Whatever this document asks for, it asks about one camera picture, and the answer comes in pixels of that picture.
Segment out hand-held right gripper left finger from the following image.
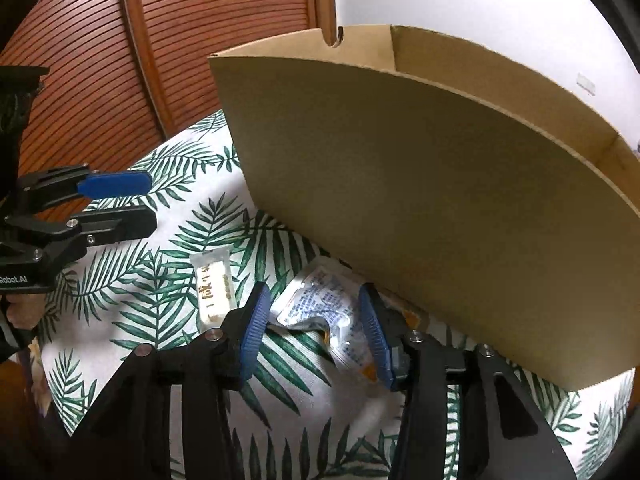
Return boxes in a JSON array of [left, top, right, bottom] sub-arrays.
[[70, 281, 272, 480]]

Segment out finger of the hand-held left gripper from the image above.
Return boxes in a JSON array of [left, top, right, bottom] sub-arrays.
[[5, 205, 157, 261], [17, 165, 152, 211]]

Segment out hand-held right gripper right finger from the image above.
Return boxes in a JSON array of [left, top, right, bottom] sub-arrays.
[[357, 282, 576, 480]]

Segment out white snack packet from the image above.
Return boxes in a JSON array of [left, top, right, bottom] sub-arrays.
[[190, 249, 236, 333]]

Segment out silver orange snack packet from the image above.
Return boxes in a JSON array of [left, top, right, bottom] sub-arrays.
[[272, 257, 421, 386]]

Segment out cardboard box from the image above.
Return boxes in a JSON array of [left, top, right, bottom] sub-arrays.
[[207, 24, 640, 391]]

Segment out person's left hand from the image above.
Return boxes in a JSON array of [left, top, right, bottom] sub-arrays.
[[4, 291, 47, 332]]

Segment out leaf-print blanket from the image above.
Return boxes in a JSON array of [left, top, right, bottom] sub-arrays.
[[37, 107, 636, 480]]

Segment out wooden louvered door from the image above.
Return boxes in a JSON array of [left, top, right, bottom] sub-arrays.
[[0, 0, 341, 221]]

